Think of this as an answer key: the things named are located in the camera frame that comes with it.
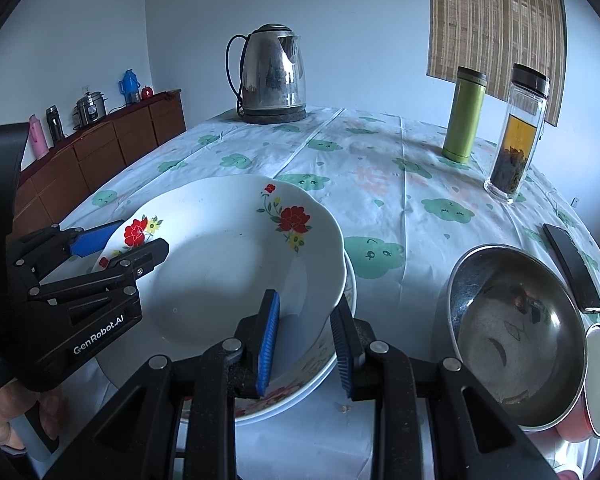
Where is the brown wooden sideboard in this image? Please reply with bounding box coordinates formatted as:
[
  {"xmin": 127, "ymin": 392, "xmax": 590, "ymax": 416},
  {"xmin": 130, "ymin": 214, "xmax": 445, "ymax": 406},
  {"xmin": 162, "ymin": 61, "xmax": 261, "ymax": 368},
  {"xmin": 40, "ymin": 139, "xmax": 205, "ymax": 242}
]
[{"xmin": 12, "ymin": 89, "xmax": 187, "ymax": 241}]

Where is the stainless steel bowl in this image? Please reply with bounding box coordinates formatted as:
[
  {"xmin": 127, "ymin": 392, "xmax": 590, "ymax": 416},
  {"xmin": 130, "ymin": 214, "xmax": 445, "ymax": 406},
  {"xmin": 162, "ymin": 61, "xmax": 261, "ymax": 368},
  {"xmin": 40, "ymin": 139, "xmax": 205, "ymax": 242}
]
[{"xmin": 447, "ymin": 244, "xmax": 588, "ymax": 431}]

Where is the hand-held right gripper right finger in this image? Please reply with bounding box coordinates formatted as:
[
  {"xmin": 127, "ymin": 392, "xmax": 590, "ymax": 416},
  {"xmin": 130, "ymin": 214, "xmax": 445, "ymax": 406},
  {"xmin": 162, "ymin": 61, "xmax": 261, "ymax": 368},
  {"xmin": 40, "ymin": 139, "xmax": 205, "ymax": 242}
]
[{"xmin": 329, "ymin": 305, "xmax": 561, "ymax": 480}]

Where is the black thermos jug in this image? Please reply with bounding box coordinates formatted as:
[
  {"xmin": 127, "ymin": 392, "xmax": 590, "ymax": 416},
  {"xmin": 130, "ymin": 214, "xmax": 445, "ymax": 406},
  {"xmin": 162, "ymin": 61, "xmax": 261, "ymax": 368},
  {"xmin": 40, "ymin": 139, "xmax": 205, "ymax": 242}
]
[{"xmin": 46, "ymin": 105, "xmax": 66, "ymax": 143}]

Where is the glass tea bottle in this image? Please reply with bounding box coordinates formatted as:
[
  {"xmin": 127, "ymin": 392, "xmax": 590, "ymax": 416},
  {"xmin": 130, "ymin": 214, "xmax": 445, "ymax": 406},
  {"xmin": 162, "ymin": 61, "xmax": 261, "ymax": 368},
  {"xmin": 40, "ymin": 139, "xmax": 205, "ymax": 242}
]
[{"xmin": 483, "ymin": 63, "xmax": 551, "ymax": 204}]

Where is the black smartphone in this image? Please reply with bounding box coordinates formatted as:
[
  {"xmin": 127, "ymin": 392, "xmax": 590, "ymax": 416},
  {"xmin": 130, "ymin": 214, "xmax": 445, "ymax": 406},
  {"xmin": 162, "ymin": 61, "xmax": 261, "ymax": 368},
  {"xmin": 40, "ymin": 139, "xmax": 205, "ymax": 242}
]
[{"xmin": 542, "ymin": 222, "xmax": 600, "ymax": 315}]

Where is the bamboo window blind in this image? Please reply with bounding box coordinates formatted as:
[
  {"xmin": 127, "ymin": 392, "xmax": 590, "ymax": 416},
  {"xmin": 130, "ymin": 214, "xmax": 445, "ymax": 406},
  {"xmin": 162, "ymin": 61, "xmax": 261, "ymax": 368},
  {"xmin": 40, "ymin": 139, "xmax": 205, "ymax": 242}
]
[{"xmin": 426, "ymin": 0, "xmax": 567, "ymax": 127}]

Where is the pink thermos jug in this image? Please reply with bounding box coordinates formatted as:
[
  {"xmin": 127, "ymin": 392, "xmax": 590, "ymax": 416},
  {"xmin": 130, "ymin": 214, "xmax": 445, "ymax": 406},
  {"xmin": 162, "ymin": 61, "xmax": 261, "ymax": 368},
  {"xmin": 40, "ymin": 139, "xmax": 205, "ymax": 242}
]
[{"xmin": 27, "ymin": 114, "xmax": 50, "ymax": 157}]

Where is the black kettle base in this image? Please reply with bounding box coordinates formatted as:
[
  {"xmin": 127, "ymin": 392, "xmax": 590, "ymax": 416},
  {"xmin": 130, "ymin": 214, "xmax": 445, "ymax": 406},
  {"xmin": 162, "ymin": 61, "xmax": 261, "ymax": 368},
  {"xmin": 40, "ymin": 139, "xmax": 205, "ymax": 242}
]
[{"xmin": 237, "ymin": 105, "xmax": 309, "ymax": 125}]

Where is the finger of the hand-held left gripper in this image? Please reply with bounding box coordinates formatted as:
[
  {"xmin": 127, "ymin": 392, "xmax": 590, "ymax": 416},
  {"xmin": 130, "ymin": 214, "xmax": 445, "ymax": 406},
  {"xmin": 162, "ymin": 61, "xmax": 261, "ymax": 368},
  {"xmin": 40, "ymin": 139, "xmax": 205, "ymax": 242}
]
[
  {"xmin": 12, "ymin": 219, "xmax": 127, "ymax": 277},
  {"xmin": 29, "ymin": 237, "xmax": 171, "ymax": 305}
]

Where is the green thermos flask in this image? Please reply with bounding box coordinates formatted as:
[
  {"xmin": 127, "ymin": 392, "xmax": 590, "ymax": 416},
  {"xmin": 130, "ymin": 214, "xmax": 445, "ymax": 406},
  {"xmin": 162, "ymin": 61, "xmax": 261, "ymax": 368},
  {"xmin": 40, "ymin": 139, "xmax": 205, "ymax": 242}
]
[{"xmin": 441, "ymin": 66, "xmax": 487, "ymax": 164}]

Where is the stainless steel electric kettle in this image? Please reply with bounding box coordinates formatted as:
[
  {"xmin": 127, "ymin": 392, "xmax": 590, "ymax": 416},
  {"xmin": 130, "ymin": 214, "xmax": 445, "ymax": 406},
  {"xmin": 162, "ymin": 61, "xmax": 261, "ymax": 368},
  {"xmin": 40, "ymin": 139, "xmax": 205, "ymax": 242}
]
[{"xmin": 225, "ymin": 23, "xmax": 308, "ymax": 113}]

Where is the cloud print tablecloth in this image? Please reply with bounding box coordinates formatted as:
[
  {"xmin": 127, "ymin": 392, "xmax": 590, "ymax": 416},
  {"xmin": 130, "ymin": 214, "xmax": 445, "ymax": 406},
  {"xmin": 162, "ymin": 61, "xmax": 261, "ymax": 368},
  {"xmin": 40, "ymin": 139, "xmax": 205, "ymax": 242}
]
[{"xmin": 55, "ymin": 105, "xmax": 600, "ymax": 480}]

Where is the red bowl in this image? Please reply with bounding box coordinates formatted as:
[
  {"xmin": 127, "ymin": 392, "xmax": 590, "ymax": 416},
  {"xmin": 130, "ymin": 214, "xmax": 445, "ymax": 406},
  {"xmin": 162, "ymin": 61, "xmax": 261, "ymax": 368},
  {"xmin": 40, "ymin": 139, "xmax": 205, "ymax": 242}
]
[{"xmin": 555, "ymin": 395, "xmax": 599, "ymax": 444}]

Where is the person's left hand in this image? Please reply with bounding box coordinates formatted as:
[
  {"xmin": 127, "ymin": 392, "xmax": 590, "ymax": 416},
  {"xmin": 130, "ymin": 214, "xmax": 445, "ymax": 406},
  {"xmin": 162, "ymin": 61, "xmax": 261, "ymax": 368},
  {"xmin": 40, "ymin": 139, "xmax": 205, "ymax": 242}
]
[{"xmin": 0, "ymin": 391, "xmax": 26, "ymax": 450}]

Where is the silver rice cooker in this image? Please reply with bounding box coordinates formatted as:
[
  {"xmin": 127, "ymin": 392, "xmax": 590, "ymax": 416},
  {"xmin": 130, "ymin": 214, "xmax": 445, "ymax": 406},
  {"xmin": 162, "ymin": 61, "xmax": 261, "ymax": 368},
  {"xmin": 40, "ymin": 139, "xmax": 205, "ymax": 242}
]
[{"xmin": 72, "ymin": 91, "xmax": 109, "ymax": 128}]

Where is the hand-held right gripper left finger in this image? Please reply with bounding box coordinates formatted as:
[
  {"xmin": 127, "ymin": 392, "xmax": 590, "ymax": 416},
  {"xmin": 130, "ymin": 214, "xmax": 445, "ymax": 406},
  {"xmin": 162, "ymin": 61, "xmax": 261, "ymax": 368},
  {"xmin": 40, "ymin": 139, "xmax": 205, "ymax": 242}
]
[{"xmin": 42, "ymin": 289, "xmax": 283, "ymax": 480}]

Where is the blue thermos jug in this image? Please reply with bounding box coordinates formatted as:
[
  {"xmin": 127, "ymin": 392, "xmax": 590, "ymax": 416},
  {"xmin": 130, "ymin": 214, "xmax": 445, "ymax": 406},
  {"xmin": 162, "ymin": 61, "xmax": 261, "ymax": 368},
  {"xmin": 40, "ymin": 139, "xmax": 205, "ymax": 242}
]
[{"xmin": 119, "ymin": 69, "xmax": 142, "ymax": 106}]

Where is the white plate with red roses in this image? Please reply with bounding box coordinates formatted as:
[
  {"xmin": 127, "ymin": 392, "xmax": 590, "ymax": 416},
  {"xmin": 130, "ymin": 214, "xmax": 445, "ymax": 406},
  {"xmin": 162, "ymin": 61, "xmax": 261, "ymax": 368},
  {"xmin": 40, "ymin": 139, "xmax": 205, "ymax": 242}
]
[{"xmin": 91, "ymin": 175, "xmax": 346, "ymax": 397}]

